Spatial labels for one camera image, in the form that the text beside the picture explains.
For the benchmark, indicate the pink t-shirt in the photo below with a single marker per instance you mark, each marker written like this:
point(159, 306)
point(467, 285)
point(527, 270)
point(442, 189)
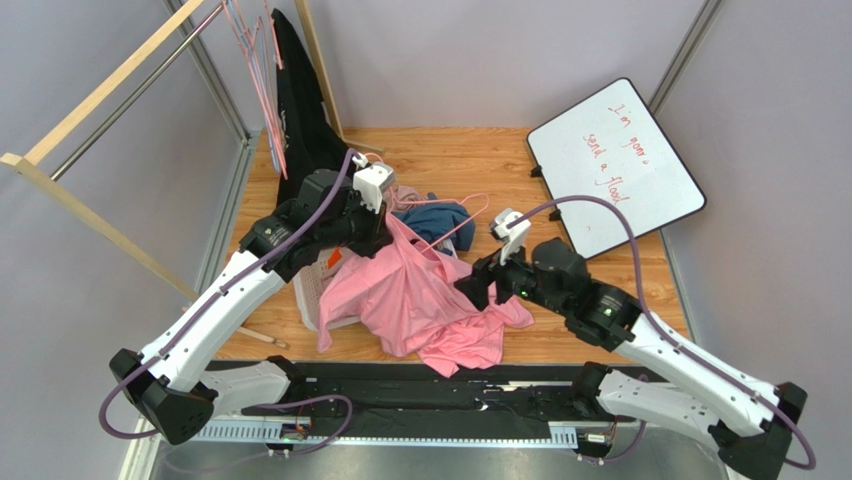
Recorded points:
point(405, 295)

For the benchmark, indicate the white slotted cable duct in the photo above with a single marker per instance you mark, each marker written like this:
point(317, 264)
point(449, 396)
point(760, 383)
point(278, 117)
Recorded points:
point(549, 435)

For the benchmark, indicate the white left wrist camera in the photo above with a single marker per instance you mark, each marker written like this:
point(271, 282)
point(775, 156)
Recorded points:
point(371, 180)

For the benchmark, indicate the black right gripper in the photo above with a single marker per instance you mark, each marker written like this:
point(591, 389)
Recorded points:
point(492, 278)

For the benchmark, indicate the black hanging t-shirt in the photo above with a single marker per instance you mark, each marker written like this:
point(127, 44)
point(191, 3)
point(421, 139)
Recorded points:
point(310, 141)

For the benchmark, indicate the white board with red writing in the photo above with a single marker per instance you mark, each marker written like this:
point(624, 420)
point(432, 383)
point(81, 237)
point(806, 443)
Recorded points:
point(610, 150)

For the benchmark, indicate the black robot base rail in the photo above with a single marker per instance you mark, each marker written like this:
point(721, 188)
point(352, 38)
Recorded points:
point(390, 396)

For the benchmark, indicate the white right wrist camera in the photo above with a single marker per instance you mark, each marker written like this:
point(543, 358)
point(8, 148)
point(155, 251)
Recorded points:
point(508, 228)

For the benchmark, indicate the teal blue t-shirt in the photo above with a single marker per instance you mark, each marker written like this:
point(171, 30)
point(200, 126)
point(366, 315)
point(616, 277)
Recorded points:
point(434, 221)

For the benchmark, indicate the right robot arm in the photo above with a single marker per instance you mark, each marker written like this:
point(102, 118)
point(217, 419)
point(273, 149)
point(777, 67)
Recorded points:
point(749, 423)

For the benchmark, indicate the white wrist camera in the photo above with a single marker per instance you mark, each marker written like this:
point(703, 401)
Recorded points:
point(508, 228)
point(371, 180)

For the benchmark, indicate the orange garment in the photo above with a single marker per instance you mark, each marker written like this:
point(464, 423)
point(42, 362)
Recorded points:
point(335, 257)

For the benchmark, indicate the white plastic laundry basket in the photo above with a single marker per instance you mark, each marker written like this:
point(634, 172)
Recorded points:
point(311, 282)

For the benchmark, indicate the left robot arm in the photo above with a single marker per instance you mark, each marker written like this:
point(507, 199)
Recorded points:
point(169, 381)

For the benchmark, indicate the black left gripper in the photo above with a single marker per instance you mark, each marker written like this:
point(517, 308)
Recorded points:
point(378, 236)

